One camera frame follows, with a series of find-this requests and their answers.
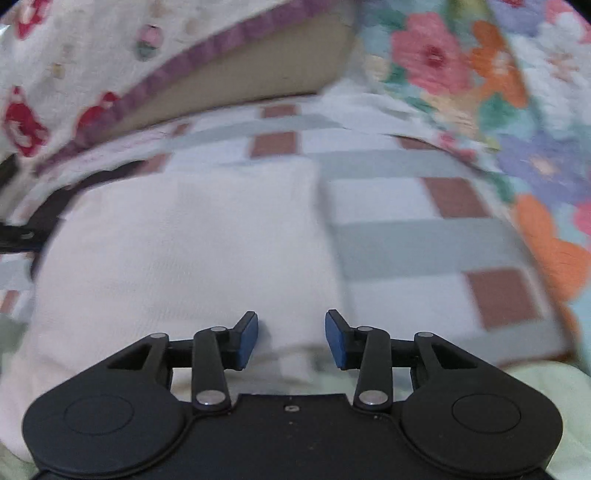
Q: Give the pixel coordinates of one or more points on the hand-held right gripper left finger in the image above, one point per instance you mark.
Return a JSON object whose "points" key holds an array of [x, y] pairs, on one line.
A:
{"points": [[248, 341]]}

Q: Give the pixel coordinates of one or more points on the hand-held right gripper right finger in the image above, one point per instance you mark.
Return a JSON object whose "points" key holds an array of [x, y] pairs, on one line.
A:
{"points": [[333, 339]]}

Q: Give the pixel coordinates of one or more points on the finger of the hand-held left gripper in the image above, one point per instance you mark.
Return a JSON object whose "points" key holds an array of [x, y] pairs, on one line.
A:
{"points": [[69, 203]]}

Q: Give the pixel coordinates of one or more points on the white baby garment green monster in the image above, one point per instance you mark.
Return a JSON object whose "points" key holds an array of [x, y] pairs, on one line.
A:
{"points": [[184, 254]]}

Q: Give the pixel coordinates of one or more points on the checkered bed sheet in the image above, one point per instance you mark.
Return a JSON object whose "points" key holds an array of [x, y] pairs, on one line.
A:
{"points": [[415, 249]]}

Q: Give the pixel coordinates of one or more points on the bear print pillow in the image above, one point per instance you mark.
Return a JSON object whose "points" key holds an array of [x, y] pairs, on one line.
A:
{"points": [[92, 55]]}

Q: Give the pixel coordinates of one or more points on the pale green cloth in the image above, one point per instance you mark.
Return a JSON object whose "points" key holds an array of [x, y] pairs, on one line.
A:
{"points": [[563, 397]]}

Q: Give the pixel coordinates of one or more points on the floral blanket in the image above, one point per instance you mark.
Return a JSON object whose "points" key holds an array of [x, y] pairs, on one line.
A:
{"points": [[429, 55]]}

